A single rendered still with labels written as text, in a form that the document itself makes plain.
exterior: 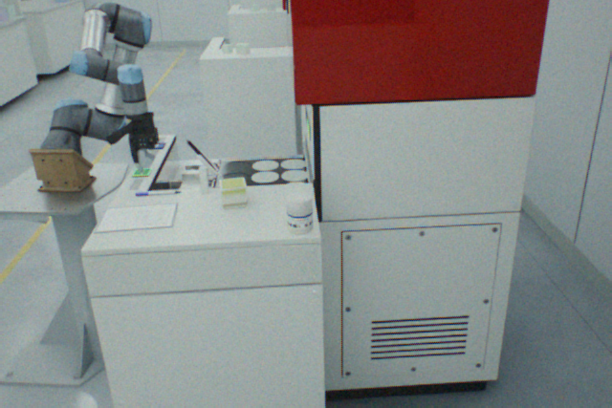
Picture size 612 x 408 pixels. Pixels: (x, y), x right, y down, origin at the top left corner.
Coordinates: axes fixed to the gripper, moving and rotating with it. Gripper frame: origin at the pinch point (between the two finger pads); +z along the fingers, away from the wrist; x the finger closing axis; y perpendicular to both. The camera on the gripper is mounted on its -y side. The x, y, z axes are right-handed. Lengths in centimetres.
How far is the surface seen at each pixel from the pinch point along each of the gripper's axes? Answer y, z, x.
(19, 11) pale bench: -280, 9, 565
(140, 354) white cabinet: 7, 36, -50
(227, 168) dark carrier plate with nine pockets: 27.9, 7.8, 15.5
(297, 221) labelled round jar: 52, -3, -48
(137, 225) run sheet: 8.2, 0.8, -38.9
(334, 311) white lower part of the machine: 65, 53, -16
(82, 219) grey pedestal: -30.5, 28.2, 19.7
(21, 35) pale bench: -257, 30, 504
